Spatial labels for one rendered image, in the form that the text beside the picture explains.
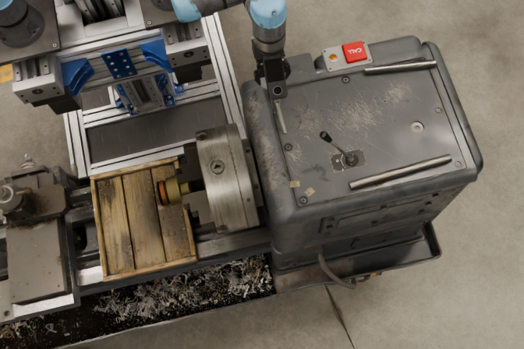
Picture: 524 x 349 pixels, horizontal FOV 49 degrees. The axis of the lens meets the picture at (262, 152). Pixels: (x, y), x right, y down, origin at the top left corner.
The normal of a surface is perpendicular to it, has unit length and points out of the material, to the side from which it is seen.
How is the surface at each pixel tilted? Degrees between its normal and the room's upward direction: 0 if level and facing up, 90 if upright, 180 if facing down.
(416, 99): 0
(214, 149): 13
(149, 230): 0
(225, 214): 56
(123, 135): 0
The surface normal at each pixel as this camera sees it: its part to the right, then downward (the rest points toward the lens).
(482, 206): -0.04, -0.37
